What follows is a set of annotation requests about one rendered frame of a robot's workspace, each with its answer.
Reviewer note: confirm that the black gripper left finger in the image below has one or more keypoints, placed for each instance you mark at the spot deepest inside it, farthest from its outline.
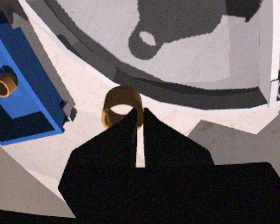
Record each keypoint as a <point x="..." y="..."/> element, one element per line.
<point x="117" y="145"/>

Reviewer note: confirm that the bronze bushing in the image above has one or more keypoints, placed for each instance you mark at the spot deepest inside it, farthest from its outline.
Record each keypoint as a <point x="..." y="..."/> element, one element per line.
<point x="8" y="83"/>
<point x="121" y="95"/>

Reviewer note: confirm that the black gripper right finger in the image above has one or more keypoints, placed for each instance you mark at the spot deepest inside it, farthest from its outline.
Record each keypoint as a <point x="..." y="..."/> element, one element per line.
<point x="168" y="147"/>

